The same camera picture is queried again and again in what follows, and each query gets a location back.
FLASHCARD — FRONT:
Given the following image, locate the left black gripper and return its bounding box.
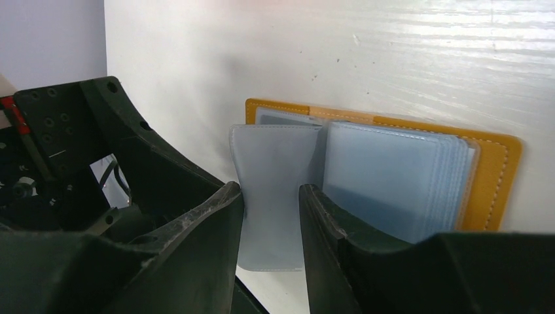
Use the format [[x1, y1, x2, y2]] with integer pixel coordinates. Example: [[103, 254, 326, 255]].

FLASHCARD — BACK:
[[1, 77, 224, 236]]

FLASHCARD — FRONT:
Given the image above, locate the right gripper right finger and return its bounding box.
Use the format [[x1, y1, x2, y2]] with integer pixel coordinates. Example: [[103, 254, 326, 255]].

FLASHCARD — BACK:
[[299, 184, 554, 313]]

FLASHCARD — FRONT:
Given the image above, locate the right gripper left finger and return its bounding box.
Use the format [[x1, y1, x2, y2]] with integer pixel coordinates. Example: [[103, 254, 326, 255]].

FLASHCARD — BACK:
[[1, 182, 244, 313]]

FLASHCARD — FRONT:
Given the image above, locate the yellow leather card holder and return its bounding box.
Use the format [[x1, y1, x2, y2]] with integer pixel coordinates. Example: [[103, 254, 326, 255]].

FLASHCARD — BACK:
[[229, 98, 523, 271]]

